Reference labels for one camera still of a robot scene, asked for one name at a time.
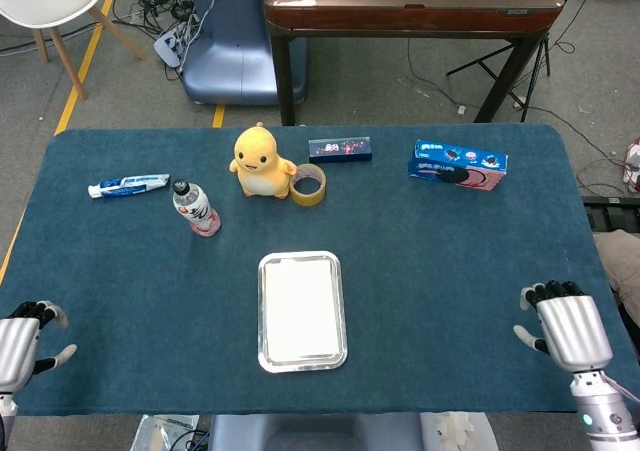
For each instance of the blue felt table cloth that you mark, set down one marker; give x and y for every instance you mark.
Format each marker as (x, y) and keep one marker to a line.
(450, 271)

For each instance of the shiny metal tray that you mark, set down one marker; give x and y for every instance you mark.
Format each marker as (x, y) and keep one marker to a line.
(300, 367)

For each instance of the dark blue narrow box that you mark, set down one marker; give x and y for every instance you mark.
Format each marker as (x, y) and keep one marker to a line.
(340, 150)

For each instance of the brown mahjong table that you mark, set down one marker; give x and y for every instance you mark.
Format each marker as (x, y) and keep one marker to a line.
(410, 18)

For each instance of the blue white toothpaste tube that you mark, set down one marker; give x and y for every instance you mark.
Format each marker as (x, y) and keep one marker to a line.
(130, 185)

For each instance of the white power strip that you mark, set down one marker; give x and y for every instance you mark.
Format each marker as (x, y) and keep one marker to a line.
(172, 46)

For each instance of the black tripod stand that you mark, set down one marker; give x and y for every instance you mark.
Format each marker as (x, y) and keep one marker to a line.
(542, 56)

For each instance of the white crumpled paper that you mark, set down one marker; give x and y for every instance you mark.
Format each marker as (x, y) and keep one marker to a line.
(455, 428)

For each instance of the blue grey machine base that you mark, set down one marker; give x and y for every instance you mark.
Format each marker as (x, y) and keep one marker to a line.
(235, 56)

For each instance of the yellow plush dinosaur toy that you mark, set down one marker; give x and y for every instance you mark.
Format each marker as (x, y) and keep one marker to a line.
(260, 171)

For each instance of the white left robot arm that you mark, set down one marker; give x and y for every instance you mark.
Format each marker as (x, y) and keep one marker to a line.
(6, 411)

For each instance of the clear pink drink bottle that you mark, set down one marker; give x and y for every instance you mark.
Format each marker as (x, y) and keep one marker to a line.
(195, 211)

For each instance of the yellow tape roll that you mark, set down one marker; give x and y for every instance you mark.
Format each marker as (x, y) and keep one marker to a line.
(307, 198)

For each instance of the blue pink cookie box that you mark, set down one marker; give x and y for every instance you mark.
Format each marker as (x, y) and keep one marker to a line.
(455, 173)

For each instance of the blue grey robot torso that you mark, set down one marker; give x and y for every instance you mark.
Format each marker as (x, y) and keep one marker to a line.
(300, 433)

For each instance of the black metal rail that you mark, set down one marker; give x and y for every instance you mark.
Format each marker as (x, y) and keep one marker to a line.
(612, 213)

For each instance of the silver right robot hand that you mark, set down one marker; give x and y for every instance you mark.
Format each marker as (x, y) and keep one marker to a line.
(575, 331)

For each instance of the pink white bag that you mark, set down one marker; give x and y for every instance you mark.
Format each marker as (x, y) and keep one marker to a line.
(634, 166)

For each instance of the clear plastic bag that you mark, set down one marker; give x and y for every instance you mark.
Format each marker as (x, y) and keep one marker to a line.
(160, 431)

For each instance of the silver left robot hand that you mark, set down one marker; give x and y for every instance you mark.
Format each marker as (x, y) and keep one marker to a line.
(17, 351)

